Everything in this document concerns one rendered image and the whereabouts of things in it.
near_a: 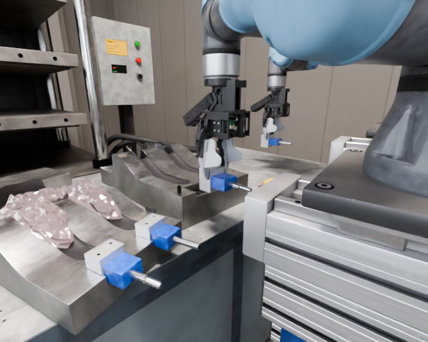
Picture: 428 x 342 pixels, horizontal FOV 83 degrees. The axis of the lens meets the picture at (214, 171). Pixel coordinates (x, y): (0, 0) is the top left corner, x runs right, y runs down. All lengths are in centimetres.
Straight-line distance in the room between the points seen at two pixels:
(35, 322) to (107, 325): 16
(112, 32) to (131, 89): 27
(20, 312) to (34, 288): 6
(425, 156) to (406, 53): 9
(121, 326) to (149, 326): 8
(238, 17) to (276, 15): 20
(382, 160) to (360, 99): 200
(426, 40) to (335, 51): 6
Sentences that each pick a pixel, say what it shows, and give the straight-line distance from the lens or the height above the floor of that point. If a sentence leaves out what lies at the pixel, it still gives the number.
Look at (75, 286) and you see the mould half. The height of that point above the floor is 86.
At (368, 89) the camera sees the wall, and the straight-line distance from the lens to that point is 227.
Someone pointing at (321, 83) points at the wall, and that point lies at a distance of 233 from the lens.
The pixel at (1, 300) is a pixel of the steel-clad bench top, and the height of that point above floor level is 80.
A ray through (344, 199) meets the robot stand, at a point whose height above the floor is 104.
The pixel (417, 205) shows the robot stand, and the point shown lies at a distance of 25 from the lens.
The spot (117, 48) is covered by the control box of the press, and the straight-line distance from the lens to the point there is 146.
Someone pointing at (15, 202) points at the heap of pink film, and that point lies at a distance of 67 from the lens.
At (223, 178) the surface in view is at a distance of 53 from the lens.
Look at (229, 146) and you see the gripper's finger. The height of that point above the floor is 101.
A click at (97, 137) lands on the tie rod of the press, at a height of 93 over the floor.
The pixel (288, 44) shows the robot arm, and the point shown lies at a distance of 19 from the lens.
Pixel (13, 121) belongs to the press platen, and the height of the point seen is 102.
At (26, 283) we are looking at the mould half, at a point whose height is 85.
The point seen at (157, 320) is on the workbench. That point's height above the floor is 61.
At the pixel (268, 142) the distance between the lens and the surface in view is 108.
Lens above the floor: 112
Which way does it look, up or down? 17 degrees down
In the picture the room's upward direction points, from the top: straight up
